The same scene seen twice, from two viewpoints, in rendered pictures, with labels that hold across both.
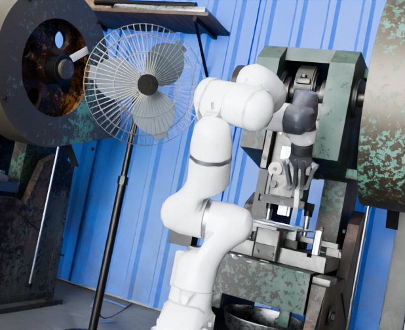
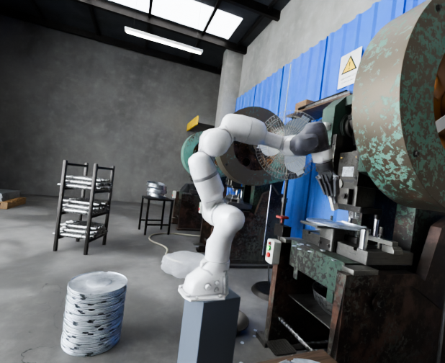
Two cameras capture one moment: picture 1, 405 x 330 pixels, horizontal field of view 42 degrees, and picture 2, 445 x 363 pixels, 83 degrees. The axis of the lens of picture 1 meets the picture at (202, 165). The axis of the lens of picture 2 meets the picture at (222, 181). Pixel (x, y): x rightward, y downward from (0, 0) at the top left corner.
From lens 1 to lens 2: 1.06 m
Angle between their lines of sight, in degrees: 46
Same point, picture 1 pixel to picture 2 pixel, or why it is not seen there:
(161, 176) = not seen: hidden behind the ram
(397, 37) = (376, 54)
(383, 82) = (363, 96)
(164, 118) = (299, 161)
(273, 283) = (322, 266)
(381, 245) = not seen: outside the picture
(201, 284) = (211, 256)
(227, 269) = (299, 253)
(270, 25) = not seen: hidden behind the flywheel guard
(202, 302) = (211, 267)
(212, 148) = (193, 171)
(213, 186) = (204, 194)
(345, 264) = (425, 262)
